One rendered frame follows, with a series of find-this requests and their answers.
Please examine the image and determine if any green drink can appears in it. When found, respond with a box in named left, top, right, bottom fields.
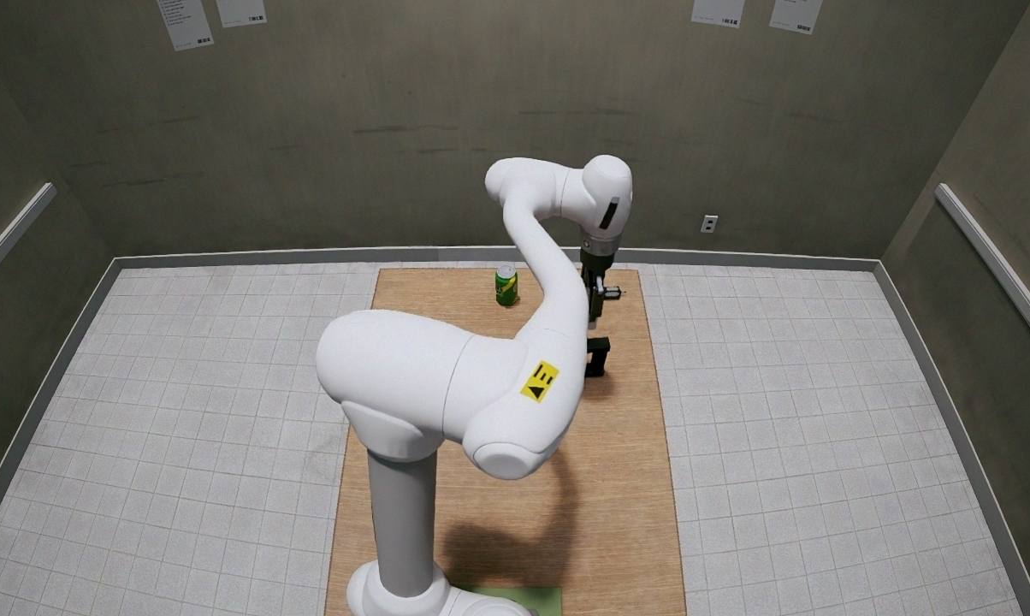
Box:
left=495, top=265, right=518, bottom=305

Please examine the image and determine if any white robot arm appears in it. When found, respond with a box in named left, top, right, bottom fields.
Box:
left=316, top=155, right=632, bottom=616

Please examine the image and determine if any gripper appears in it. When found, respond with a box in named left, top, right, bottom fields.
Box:
left=580, top=247, right=615, bottom=330

